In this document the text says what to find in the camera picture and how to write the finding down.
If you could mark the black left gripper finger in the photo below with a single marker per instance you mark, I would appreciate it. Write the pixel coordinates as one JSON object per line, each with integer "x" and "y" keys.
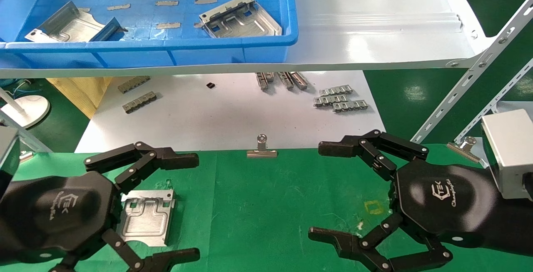
{"x": 175, "y": 160}
{"x": 175, "y": 258}

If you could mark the short white slotted angle rail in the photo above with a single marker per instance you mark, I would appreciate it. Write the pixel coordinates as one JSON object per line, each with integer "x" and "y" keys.
{"x": 499, "y": 99}

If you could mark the grey metal clip strip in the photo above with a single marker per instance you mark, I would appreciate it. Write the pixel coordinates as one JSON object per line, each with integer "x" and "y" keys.
{"x": 139, "y": 102}
{"x": 133, "y": 84}

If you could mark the grey metal frame rail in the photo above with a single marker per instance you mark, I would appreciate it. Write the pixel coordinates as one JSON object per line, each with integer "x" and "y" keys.
{"x": 29, "y": 136}

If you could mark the white round stand base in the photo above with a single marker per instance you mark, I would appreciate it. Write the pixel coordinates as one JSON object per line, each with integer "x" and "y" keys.
{"x": 31, "y": 109}

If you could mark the long white slotted angle rail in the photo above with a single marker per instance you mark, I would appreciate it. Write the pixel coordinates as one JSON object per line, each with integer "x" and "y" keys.
{"x": 470, "y": 76}

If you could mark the white metal shelf board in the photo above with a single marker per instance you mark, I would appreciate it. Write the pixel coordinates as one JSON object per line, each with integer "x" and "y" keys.
{"x": 374, "y": 26}

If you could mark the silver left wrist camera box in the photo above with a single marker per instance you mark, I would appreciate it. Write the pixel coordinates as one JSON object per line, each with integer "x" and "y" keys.
{"x": 7, "y": 159}

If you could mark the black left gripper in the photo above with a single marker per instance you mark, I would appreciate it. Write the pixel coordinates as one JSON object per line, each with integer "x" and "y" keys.
{"x": 58, "y": 213}

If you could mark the stamped sheet metal bracket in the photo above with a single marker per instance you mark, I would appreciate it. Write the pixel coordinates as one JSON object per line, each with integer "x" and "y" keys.
{"x": 241, "y": 22}
{"x": 66, "y": 26}
{"x": 145, "y": 222}

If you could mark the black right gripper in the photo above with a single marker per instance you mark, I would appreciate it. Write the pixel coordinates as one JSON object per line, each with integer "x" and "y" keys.
{"x": 445, "y": 201}

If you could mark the green cloth mat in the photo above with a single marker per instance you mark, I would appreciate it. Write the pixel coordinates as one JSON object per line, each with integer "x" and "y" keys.
{"x": 258, "y": 205}

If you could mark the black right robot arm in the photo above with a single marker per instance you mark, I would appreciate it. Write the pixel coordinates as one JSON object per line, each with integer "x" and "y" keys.
{"x": 516, "y": 226}

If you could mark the grey tape strip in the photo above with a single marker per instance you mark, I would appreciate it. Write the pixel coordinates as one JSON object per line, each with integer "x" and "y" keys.
{"x": 118, "y": 7}
{"x": 206, "y": 1}
{"x": 168, "y": 25}
{"x": 197, "y": 25}
{"x": 167, "y": 3}

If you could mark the blue plastic bin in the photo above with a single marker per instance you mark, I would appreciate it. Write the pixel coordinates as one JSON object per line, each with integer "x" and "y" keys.
{"x": 145, "y": 51}

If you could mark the yellow woven bag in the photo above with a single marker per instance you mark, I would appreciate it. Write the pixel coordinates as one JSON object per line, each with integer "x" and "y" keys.
{"x": 79, "y": 93}

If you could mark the small metal rail piece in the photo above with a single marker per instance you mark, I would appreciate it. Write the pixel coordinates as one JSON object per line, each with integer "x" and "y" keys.
{"x": 286, "y": 80}
{"x": 262, "y": 81}
{"x": 270, "y": 76}
{"x": 300, "y": 80}

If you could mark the silver metal clip strip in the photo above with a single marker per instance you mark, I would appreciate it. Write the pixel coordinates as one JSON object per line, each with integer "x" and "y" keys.
{"x": 349, "y": 106}
{"x": 335, "y": 90}
{"x": 330, "y": 100}

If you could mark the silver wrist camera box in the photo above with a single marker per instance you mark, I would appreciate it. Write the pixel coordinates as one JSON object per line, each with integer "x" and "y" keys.
{"x": 510, "y": 151}
{"x": 7, "y": 159}

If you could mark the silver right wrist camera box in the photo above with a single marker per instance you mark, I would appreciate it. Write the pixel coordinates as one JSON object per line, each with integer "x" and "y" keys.
{"x": 510, "y": 151}

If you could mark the white board sheet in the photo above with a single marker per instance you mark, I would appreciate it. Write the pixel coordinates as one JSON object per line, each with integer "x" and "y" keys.
{"x": 229, "y": 118}

